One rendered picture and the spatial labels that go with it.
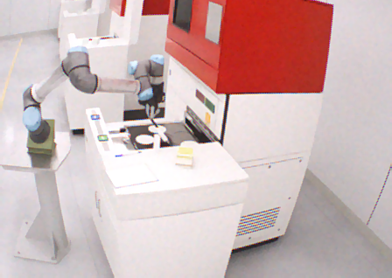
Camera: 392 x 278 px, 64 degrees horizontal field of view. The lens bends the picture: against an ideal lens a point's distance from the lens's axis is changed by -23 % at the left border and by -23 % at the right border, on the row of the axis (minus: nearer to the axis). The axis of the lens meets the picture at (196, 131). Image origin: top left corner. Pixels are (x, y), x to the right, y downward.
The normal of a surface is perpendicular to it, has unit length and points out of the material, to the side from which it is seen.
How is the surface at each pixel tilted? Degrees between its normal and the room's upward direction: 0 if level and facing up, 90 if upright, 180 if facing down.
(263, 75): 90
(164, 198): 90
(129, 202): 90
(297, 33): 90
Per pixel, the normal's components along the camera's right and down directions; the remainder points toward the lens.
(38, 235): 0.12, 0.45
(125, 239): 0.38, 0.44
